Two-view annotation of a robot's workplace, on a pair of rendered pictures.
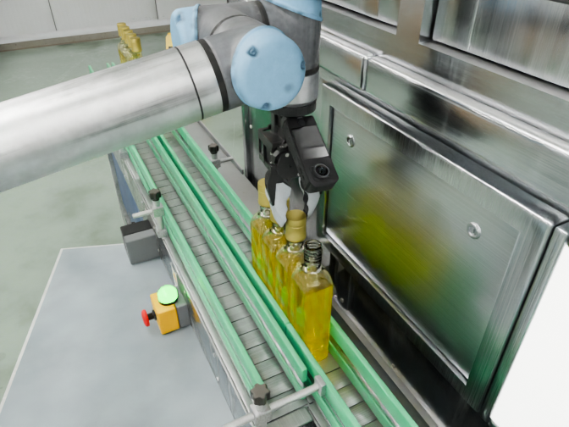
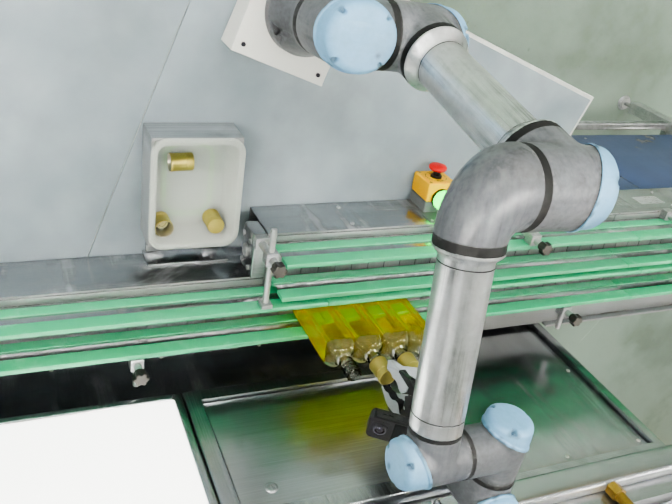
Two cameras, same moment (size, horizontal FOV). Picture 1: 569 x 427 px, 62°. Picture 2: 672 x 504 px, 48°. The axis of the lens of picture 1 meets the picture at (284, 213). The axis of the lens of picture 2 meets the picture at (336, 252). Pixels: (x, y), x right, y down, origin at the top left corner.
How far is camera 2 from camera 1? 73 cm
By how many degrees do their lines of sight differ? 23
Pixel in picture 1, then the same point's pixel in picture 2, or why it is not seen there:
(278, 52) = (402, 479)
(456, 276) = (260, 452)
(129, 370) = (398, 132)
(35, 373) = not seen: hidden behind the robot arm
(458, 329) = (233, 424)
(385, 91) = not seen: outside the picture
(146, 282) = not seen: hidden behind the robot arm
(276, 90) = (391, 458)
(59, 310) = (508, 83)
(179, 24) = (508, 431)
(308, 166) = (388, 423)
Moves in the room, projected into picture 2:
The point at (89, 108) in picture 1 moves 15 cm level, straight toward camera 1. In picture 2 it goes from (438, 358) to (333, 367)
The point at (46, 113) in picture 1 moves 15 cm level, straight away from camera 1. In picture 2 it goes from (448, 335) to (543, 321)
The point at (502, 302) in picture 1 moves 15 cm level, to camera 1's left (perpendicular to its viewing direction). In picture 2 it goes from (221, 467) to (267, 401)
